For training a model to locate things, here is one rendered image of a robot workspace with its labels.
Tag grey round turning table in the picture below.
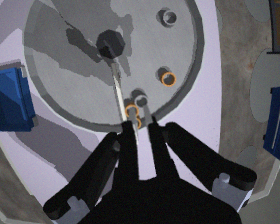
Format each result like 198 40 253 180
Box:
22 0 207 135

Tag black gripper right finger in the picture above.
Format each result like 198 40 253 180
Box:
143 105 257 224

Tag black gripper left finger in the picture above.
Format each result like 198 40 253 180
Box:
43 107 139 224

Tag grey metal ring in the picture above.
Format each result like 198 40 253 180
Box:
135 93 149 109
161 10 178 28

